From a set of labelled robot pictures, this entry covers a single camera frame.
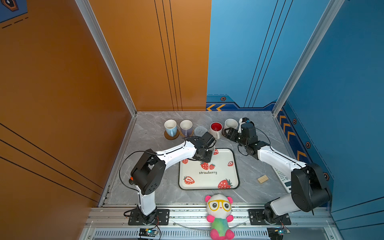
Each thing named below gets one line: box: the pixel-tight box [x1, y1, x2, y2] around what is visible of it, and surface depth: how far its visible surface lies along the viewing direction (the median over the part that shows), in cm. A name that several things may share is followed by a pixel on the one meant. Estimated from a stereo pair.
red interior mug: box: [209, 121, 223, 140], surface depth 102 cm
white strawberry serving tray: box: [178, 148, 240, 190], surface depth 89 cm
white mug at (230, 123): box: [223, 118, 239, 131], surface depth 104 cm
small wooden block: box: [257, 174, 269, 184], surface depth 86 cm
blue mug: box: [164, 119, 178, 137], surface depth 101 cm
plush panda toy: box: [204, 193, 235, 240], surface depth 71 cm
